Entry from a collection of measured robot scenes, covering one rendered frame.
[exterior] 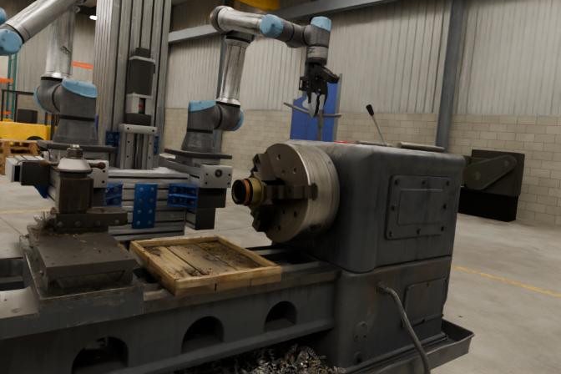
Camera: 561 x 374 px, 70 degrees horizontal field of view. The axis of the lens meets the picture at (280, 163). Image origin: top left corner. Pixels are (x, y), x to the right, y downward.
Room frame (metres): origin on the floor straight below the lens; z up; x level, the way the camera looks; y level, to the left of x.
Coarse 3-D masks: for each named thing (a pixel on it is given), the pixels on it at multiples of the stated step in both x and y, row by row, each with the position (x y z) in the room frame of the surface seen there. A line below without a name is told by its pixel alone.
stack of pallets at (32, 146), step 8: (0, 144) 8.91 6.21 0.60; (8, 144) 8.42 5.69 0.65; (16, 144) 9.22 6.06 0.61; (24, 144) 9.03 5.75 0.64; (32, 144) 8.82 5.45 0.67; (0, 152) 8.62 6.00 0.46; (8, 152) 8.42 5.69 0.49; (16, 152) 8.96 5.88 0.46; (24, 152) 9.02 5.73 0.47; (32, 152) 8.85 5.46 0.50; (40, 152) 9.66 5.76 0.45; (0, 160) 8.51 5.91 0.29; (0, 168) 8.46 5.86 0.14
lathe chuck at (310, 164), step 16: (272, 144) 1.31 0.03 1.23; (288, 144) 1.24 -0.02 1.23; (304, 144) 1.31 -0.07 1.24; (272, 160) 1.30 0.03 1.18; (288, 160) 1.23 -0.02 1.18; (304, 160) 1.18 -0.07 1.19; (320, 160) 1.23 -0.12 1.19; (288, 176) 1.23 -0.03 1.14; (304, 176) 1.17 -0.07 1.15; (320, 176) 1.19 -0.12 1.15; (320, 192) 1.17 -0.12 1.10; (288, 208) 1.22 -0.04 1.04; (304, 208) 1.16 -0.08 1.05; (320, 208) 1.17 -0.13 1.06; (272, 224) 1.28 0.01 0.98; (288, 224) 1.21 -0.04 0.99; (304, 224) 1.16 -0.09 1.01; (320, 224) 1.20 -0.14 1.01; (272, 240) 1.27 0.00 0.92; (288, 240) 1.21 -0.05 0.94
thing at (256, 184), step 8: (240, 184) 1.17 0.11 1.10; (248, 184) 1.17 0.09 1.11; (256, 184) 1.18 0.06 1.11; (264, 184) 1.22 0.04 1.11; (232, 192) 1.21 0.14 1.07; (240, 192) 1.22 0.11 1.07; (248, 192) 1.16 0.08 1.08; (256, 192) 1.17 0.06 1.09; (240, 200) 1.17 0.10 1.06; (248, 200) 1.18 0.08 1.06; (256, 200) 1.18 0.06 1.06; (264, 200) 1.22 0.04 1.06
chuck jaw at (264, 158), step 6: (258, 156) 1.30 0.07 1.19; (264, 156) 1.31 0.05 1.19; (258, 162) 1.29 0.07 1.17; (264, 162) 1.29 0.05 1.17; (252, 168) 1.28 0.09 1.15; (258, 168) 1.26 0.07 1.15; (264, 168) 1.28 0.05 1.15; (270, 168) 1.29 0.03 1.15; (252, 174) 1.24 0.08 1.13; (258, 174) 1.25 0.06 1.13; (264, 174) 1.26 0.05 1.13; (270, 174) 1.28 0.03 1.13; (264, 180) 1.25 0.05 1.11; (270, 180) 1.26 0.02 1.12; (276, 180) 1.28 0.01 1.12; (282, 180) 1.30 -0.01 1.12
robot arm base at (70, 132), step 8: (64, 120) 1.43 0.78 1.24; (72, 120) 1.43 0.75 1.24; (80, 120) 1.44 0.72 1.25; (88, 120) 1.46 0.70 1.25; (64, 128) 1.43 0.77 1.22; (72, 128) 1.42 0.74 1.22; (80, 128) 1.44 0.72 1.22; (88, 128) 1.46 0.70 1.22; (56, 136) 1.42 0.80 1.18; (64, 136) 1.41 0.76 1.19; (72, 136) 1.42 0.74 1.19; (80, 136) 1.43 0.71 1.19; (88, 136) 1.45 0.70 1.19; (96, 136) 1.50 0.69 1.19; (88, 144) 1.45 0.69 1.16; (96, 144) 1.49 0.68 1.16
